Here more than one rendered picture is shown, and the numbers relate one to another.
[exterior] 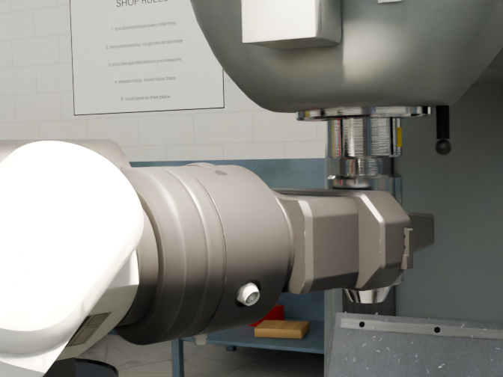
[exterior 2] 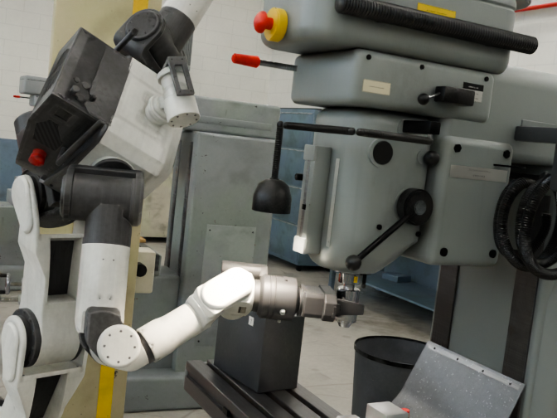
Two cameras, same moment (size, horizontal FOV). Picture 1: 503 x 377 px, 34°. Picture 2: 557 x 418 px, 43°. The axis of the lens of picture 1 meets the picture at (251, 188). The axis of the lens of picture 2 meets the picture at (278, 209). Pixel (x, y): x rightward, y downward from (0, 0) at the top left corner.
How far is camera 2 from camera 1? 1.11 m
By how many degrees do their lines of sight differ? 36
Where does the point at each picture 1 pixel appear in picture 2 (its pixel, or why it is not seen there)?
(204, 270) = (268, 303)
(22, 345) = (212, 308)
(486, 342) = (471, 370)
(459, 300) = (469, 348)
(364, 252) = (322, 310)
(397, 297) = (449, 340)
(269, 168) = not seen: outside the picture
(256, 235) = (286, 298)
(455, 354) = (458, 371)
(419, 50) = (336, 260)
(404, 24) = (331, 253)
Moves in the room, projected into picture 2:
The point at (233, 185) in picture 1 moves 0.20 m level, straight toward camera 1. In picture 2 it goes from (286, 284) to (221, 296)
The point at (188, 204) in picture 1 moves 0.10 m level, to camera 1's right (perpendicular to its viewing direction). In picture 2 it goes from (268, 287) to (311, 298)
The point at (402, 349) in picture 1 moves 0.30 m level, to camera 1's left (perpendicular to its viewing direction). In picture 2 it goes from (443, 363) to (336, 332)
